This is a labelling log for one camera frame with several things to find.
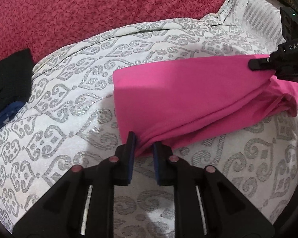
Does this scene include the pink pants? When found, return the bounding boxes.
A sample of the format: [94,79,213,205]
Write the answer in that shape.
[113,55,298,156]

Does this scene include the black clothing pile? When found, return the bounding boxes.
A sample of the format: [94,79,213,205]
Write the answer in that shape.
[0,49,34,112]

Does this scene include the white grey patterned bedsheet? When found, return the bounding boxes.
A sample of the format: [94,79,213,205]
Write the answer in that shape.
[0,0,298,237]

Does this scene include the blue patterned garment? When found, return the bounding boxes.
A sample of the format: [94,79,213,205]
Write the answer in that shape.
[0,101,25,129]

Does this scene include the red fuzzy blanket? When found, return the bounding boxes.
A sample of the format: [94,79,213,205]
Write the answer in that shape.
[0,0,224,62]

